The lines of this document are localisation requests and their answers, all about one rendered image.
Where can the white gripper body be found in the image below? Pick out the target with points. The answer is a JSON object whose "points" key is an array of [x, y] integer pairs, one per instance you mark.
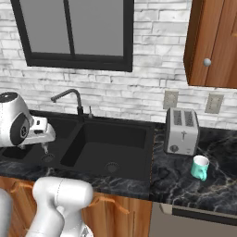
{"points": [[41, 136]]}

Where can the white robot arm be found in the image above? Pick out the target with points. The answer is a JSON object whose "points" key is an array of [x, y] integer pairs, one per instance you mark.
{"points": [[61, 197]]}

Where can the black sink tap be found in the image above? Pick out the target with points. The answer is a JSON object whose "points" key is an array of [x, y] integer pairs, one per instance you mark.
{"points": [[77, 98]]}

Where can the black double basin sink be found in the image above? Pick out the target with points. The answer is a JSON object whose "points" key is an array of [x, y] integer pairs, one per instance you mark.
{"points": [[108, 145]]}

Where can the teal mug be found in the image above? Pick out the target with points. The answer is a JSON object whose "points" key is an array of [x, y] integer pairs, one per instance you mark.
{"points": [[199, 169]]}

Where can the grey soap dispenser nozzle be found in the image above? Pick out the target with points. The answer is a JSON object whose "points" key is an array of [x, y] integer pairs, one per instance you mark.
{"points": [[90, 111]]}

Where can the wooden base cupboard door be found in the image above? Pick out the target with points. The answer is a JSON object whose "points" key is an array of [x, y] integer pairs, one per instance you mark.
{"points": [[18, 209], [123, 222]]}

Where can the black framed window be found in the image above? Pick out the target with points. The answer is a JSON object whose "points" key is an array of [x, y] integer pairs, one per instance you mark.
{"points": [[74, 60]]}

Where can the silver two slot toaster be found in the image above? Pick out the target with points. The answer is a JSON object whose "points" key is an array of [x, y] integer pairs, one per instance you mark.
{"points": [[182, 135]]}

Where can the grey dishwasher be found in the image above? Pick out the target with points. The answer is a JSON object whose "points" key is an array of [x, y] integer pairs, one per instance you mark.
{"points": [[191, 227]]}

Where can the round silver cupboard knob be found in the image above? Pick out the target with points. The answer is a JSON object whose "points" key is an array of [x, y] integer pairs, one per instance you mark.
{"points": [[207, 62]]}

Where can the grey wall outlet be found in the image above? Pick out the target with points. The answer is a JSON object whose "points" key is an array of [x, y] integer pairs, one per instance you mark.
{"points": [[214, 103], [170, 99]]}

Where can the wooden wall cupboard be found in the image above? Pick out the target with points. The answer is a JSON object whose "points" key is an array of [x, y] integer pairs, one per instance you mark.
{"points": [[197, 46]]}

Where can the wooden wall cupboard door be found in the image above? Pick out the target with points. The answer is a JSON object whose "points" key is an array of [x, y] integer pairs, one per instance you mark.
{"points": [[227, 55], [205, 31]]}

